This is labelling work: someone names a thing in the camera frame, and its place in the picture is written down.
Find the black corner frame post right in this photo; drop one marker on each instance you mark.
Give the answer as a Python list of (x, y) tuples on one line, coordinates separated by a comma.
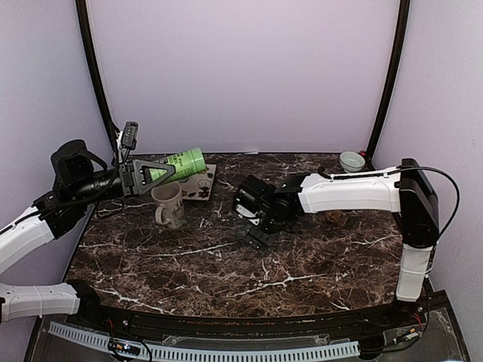
[(391, 75)]

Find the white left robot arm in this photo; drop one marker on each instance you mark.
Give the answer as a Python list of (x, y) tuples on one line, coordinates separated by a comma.
[(81, 179)]

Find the green pill bottle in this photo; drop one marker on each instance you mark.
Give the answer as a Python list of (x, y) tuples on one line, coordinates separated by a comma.
[(187, 163)]

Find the square floral ceramic plate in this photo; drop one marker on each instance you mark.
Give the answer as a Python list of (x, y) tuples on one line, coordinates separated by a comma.
[(198, 187)]

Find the black corner frame post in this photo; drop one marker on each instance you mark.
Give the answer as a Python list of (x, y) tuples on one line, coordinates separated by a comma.
[(391, 75), (94, 71)]

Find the beige ceramic mug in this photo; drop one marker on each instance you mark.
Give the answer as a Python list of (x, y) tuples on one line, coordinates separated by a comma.
[(169, 205)]

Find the black front rail base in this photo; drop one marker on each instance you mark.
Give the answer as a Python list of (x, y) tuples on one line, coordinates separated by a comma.
[(363, 323)]

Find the white slotted cable duct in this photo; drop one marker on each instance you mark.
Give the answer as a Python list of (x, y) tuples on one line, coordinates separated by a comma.
[(181, 348)]

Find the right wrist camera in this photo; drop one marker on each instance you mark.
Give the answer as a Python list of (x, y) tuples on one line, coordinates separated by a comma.
[(246, 210)]

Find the small celadon bowl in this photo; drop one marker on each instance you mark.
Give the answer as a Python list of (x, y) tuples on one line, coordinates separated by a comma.
[(351, 162)]

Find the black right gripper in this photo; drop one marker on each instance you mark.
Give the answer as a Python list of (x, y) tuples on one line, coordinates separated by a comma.
[(263, 237)]

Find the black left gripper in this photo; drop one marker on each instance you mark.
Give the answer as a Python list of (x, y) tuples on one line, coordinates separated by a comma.
[(132, 179)]

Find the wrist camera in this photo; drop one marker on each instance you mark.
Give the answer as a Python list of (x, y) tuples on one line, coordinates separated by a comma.
[(127, 139), (246, 210)]

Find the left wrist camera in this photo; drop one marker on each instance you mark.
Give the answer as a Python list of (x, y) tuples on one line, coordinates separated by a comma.
[(127, 139)]

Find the black corner frame post left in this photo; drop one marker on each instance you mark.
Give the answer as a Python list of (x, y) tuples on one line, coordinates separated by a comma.
[(94, 71)]

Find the grey weekly pill organizer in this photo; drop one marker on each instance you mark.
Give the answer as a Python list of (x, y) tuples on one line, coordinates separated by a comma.
[(241, 229)]

